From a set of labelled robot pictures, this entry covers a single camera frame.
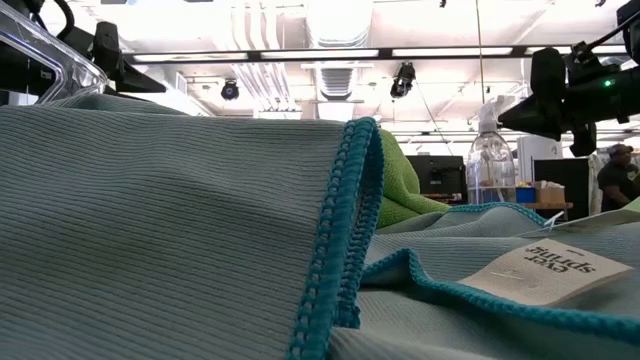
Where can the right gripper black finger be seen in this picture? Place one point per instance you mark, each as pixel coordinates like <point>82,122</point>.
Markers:
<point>547,90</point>
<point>584,140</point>

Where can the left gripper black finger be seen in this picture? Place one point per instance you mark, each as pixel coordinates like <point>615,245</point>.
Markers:
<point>107,50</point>

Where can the light blue microfiber towel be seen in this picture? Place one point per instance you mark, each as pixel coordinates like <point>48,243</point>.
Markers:
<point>150,225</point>
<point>435,330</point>
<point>490,217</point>

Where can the green microfiber towel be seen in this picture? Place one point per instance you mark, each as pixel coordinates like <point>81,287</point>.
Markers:
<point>400,185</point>

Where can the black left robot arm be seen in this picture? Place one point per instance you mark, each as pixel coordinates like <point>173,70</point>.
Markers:
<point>20,6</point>

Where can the pale paper towel label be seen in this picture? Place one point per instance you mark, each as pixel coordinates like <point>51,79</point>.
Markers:
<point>600,219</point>

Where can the clear plastic basket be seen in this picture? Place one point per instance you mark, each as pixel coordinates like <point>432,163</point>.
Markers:
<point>80,75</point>

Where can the black cabinet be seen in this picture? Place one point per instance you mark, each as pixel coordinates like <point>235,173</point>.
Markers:
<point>575,185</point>

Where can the white cylindrical appliance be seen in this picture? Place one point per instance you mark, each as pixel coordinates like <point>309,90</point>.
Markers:
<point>537,155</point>

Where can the person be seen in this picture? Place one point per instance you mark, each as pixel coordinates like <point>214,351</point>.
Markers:
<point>617,185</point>

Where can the cardboard box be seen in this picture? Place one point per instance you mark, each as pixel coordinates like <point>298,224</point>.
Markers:
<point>550,195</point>

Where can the wooden background table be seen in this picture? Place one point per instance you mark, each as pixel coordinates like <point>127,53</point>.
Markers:
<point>550,205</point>

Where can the blue storage bin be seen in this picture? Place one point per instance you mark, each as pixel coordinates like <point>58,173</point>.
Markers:
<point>525,195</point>

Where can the clear spray bottle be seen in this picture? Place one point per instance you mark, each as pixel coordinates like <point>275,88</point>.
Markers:
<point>490,170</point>

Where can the black ceiling spotlight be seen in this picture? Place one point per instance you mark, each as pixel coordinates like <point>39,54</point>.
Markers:
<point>402,82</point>
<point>230,91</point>

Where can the ever spring paper label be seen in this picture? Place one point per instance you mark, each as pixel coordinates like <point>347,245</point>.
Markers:
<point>540,272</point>

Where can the black computer monitor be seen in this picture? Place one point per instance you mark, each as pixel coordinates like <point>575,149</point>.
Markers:
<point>435,175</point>

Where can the black overhead light bar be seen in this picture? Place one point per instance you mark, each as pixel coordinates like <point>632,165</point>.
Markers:
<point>385,52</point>

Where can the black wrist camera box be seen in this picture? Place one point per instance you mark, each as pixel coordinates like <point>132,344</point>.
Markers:
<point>582,65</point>

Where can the silver ventilation duct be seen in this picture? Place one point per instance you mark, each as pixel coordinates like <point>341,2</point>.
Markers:
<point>337,80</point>

